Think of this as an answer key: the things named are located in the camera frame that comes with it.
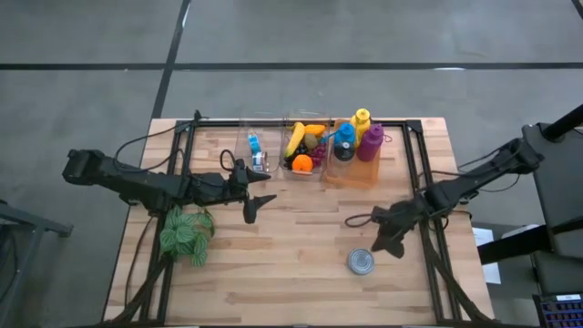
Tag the brown toy kiwi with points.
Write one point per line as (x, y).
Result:
(311, 141)

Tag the black table frame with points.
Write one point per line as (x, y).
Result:
(396, 123)

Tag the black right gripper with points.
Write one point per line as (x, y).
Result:
(401, 216)

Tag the black equipment stand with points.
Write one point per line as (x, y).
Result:
(560, 182)

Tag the orange toy fruit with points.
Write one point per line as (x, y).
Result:
(302, 163)

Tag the clear plastic bin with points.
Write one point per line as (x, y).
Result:
(243, 141)
(320, 174)

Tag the yellow toy banana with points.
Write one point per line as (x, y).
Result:
(295, 139)

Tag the red toy grape bunch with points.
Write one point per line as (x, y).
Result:
(320, 154)

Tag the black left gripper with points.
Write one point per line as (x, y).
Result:
(223, 189)

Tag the green striped leafy plant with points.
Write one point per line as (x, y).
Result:
(184, 232)

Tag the blue plastic bottle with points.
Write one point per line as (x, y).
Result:
(344, 134)

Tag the silver tin can white label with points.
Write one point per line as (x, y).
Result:
(361, 261)

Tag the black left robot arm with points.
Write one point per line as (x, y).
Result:
(136, 182)

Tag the grey metal table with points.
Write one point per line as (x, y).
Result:
(41, 224)

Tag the yellow plastic bottle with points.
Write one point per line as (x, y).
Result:
(361, 123)

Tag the orange translucent plastic bin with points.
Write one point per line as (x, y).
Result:
(360, 177)

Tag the orange toy mango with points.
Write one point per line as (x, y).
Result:
(315, 130)

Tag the white paper sheet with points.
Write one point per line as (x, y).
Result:
(483, 241)

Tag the clear bottle black cap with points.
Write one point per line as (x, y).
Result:
(344, 151)

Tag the purple plastic bottle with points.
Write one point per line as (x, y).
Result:
(370, 143)

